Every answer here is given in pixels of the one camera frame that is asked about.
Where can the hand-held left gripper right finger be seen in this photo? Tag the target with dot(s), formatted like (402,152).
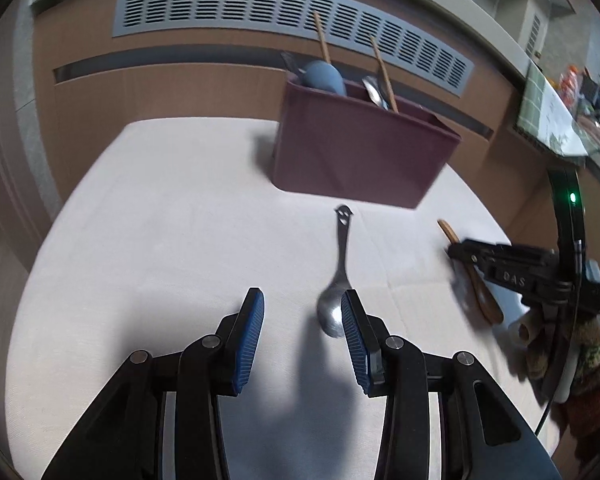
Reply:
(355,345)

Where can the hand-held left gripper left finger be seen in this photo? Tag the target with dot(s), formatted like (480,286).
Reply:
(247,345)

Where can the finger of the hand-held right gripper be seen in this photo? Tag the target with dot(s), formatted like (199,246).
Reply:
(510,252)
(530,280)

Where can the wooden spoon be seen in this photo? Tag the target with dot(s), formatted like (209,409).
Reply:
(487,302)

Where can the maroon utensil holder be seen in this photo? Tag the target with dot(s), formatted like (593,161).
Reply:
(355,155)

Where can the plain metal spoon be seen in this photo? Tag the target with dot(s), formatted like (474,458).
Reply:
(373,92)

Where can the wooden chopstick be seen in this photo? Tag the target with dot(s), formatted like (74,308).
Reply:
(382,72)
(323,40)

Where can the blue-grey rice paddle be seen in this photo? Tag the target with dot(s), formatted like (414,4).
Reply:
(322,77)

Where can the person's right hand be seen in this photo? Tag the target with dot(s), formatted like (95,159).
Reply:
(532,345)

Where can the green checked cloth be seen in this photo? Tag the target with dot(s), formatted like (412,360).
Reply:
(545,110)

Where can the cluttered kitchen items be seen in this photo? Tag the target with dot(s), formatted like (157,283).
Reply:
(590,105)

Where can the wooden cabinet front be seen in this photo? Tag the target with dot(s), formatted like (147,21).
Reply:
(180,90)

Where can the grey vent grille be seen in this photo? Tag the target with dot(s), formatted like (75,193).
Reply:
(280,12)

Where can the small wall vent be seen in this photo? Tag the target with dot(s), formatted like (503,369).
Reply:
(534,35)

